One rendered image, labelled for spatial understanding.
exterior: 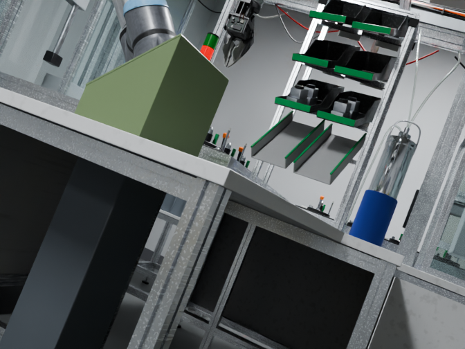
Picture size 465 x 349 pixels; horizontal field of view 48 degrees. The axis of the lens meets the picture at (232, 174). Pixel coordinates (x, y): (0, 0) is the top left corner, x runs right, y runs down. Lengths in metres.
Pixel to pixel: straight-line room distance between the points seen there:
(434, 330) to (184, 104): 1.39
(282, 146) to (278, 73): 3.58
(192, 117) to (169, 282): 0.57
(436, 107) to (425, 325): 2.88
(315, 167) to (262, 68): 3.78
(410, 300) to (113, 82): 1.46
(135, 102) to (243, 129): 4.10
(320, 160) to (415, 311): 0.78
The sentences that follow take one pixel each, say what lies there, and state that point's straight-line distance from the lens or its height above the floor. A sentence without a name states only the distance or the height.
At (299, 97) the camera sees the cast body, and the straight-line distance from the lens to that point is 1.76.
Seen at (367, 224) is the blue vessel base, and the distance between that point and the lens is 2.47.
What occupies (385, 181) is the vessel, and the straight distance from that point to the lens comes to 2.50.
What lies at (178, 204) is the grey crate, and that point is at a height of 0.70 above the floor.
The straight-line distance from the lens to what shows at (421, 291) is 2.22.
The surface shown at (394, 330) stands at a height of 0.61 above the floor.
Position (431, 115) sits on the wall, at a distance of 4.80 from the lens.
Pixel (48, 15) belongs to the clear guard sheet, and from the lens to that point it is 3.10.
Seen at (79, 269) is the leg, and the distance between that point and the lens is 1.24.
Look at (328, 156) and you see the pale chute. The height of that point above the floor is 1.09.
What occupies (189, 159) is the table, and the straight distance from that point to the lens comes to 0.85.
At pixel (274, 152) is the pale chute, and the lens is 1.75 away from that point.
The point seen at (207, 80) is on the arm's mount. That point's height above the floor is 1.08.
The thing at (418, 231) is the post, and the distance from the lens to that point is 2.83.
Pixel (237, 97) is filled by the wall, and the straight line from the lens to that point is 5.43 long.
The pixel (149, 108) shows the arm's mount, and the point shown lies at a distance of 1.17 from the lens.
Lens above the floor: 0.80
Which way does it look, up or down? 4 degrees up
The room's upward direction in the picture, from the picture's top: 22 degrees clockwise
